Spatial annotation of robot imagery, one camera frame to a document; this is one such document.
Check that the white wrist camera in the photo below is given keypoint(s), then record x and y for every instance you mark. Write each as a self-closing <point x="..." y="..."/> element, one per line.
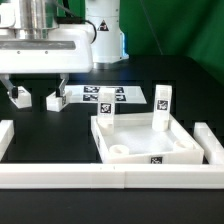
<point x="7" y="15"/>

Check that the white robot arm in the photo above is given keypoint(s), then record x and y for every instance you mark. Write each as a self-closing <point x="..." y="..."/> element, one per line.
<point x="45" y="36"/>

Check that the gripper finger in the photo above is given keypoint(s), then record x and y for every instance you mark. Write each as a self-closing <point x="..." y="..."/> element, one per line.
<point x="12" y="90"/>
<point x="61" y="88"/>

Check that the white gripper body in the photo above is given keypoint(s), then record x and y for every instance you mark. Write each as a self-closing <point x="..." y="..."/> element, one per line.
<point x="66" y="50"/>

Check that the white square tabletop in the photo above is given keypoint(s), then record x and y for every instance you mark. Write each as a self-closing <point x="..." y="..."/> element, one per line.
<point x="131" y="140"/>

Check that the white U-shaped obstacle fence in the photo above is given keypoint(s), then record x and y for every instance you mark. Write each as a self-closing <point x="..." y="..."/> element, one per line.
<point x="101" y="176"/>

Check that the white fiducial marker sheet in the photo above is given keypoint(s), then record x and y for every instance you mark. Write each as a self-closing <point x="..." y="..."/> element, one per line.
<point x="89" y="94"/>

